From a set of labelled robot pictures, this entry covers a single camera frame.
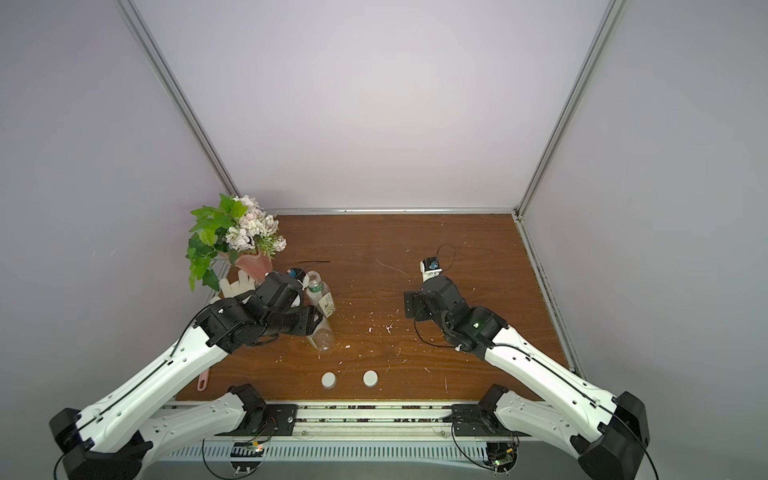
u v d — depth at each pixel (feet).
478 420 2.25
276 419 2.39
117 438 1.30
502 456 2.30
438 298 1.78
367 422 2.44
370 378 2.61
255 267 2.79
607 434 1.23
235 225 2.59
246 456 2.38
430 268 2.13
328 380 2.60
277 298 1.77
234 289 3.23
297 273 2.15
